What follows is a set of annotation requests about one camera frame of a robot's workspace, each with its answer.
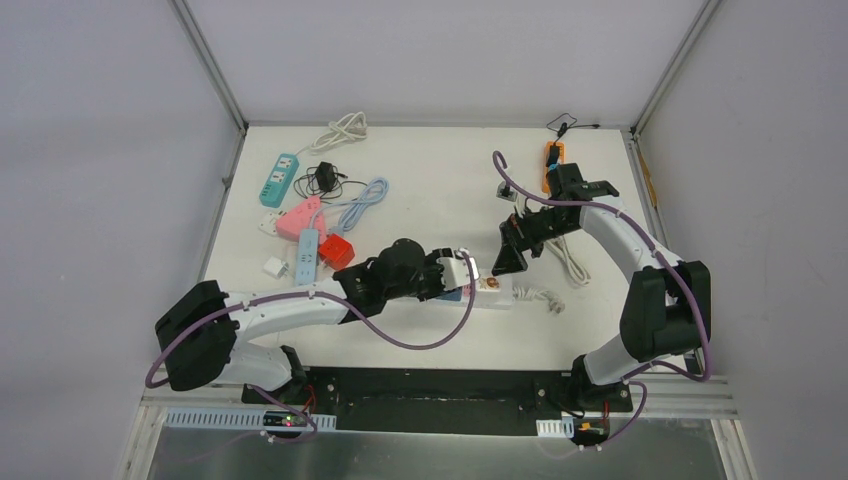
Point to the black charger on orange strip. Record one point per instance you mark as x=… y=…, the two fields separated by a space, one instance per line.
x=552 y=156

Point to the white cube adapter bear print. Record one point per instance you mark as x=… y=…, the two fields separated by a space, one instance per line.
x=489 y=284

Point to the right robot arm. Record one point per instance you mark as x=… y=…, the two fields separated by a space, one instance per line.
x=667 y=307

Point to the light blue power strip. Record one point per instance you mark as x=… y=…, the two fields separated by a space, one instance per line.
x=306 y=257

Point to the black power adapter with cable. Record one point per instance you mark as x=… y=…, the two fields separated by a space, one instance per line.
x=324 y=181

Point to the red cube adapter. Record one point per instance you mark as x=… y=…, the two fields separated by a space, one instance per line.
x=336 y=252

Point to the orange power strip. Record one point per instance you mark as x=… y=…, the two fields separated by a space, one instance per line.
x=545 y=183

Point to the teal power strip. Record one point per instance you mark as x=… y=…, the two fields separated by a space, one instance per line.
x=279 y=180

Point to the white long power strip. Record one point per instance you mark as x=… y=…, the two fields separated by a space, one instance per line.
x=513 y=293

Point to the pink triangular power strip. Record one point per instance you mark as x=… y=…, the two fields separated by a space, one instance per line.
x=304 y=216

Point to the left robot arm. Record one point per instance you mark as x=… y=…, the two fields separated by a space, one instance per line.
x=208 y=335

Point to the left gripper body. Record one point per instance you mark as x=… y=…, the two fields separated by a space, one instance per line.
x=429 y=275

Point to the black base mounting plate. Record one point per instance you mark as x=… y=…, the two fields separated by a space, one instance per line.
x=471 y=402

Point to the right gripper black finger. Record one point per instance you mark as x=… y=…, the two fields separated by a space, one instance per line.
x=511 y=237
x=509 y=261

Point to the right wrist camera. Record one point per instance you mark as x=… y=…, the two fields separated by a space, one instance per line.
x=505 y=192

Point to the small white plug adapter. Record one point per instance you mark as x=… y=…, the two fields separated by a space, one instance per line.
x=275 y=267

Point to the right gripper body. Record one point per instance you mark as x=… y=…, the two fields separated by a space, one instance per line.
x=537 y=228

